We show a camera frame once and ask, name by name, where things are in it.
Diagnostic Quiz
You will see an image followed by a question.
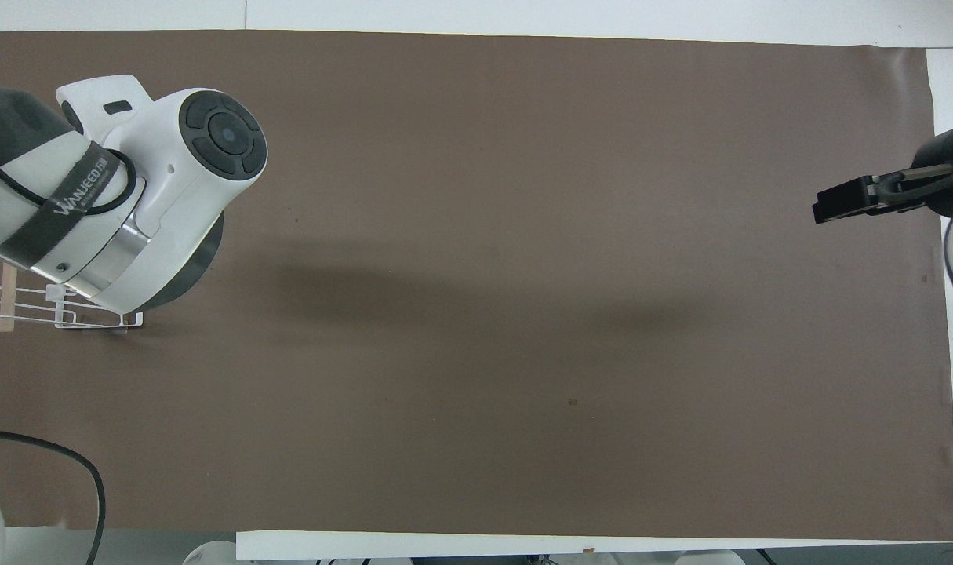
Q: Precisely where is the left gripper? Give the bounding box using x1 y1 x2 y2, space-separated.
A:
135 210 226 312

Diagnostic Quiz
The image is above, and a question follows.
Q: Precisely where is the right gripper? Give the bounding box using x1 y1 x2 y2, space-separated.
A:
811 121 953 226

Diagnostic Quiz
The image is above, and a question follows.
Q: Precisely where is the white wire cup holder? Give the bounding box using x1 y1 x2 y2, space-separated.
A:
0 262 144 334

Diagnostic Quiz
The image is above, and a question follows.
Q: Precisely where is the black cable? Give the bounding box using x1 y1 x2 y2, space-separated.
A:
0 427 107 565

